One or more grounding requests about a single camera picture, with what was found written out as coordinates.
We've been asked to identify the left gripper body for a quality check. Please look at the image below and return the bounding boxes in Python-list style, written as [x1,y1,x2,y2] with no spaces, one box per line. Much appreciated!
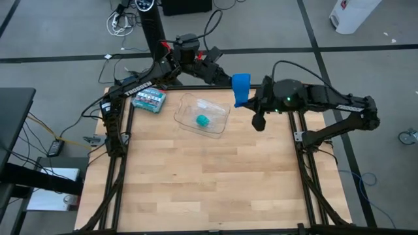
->
[192,60,221,83]

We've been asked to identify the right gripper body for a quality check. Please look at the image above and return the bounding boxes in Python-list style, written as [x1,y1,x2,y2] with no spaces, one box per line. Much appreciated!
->
[254,75,278,114]

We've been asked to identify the blue elastic bandage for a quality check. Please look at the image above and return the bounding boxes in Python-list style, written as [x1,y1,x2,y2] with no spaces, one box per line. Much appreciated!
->
[231,72,252,109]

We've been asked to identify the teal bandage roll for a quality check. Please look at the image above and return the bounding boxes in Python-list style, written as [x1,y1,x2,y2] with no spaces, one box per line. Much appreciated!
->
[195,114,211,129]

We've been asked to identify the clear plastic bin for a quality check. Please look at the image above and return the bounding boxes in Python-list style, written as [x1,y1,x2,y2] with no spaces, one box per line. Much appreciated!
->
[173,92,231,140]

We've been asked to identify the teal first aid kit box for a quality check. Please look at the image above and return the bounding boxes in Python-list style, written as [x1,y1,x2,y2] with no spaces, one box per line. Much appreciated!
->
[131,85,168,115]

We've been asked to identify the black box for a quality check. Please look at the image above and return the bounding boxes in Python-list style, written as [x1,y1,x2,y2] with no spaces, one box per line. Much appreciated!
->
[161,0,214,16]

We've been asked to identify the black tower fan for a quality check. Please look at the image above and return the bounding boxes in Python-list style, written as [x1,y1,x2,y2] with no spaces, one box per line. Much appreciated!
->
[135,0,184,87]

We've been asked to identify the white air purifier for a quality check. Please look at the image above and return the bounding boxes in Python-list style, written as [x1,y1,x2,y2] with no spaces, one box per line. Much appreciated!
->
[329,0,383,35]

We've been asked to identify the grey caster wheel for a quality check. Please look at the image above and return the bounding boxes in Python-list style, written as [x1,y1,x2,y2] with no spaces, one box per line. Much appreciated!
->
[398,127,418,146]

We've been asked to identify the black power adapter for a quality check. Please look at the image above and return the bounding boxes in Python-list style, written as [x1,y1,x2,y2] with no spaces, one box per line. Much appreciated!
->
[46,139,65,158]

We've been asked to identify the black desk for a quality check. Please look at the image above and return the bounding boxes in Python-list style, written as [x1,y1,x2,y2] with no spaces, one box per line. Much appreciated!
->
[0,87,37,172]

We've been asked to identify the black desk foot beam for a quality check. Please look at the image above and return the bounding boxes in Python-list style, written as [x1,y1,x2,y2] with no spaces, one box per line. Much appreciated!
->
[0,162,85,196]

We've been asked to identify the white flat box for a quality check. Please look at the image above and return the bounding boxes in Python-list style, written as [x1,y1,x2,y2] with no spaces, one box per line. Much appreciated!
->
[25,166,82,212]

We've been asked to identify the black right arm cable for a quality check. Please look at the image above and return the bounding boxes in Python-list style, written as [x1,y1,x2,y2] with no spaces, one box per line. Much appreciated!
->
[270,59,352,99]

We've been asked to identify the white power strip cables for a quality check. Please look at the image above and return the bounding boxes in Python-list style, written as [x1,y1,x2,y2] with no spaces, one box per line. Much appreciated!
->
[105,10,137,37]

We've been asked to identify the blue floor cable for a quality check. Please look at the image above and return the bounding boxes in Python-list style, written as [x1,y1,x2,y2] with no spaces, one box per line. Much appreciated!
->
[338,168,398,230]

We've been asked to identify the yellow floor cable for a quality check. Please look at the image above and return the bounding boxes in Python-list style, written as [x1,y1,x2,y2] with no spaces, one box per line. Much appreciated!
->
[26,113,95,151]

